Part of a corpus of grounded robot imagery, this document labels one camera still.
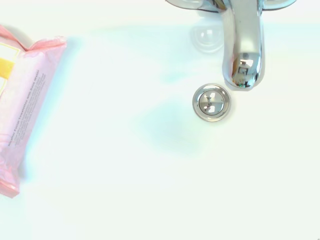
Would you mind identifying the white ceramic sink basin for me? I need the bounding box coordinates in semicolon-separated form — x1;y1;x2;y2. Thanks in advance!
0;0;320;240

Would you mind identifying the chrome sink drain plug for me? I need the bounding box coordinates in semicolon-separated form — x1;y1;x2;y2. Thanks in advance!
192;83;233;123

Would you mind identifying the chrome faucet spout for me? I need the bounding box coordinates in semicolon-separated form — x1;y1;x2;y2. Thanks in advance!
165;0;296;92

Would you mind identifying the pink facial wipes pack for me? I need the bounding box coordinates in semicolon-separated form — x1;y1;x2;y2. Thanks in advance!
0;24;68;199

